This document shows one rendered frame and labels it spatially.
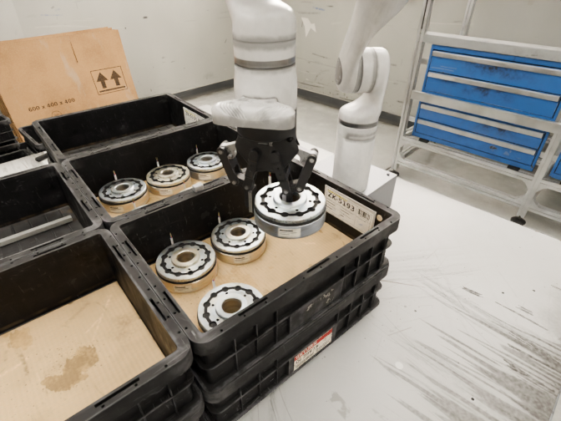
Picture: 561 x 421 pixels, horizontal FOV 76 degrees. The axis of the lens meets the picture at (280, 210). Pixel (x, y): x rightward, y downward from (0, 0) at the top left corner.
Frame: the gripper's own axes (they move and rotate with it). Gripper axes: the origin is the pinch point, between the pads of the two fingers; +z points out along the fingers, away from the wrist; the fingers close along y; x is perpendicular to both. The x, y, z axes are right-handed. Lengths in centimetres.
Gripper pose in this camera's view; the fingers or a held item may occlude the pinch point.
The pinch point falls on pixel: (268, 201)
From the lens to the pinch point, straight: 52.4
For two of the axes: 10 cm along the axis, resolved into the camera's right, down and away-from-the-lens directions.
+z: 0.0, 8.1, 5.8
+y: -9.8, -1.1, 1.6
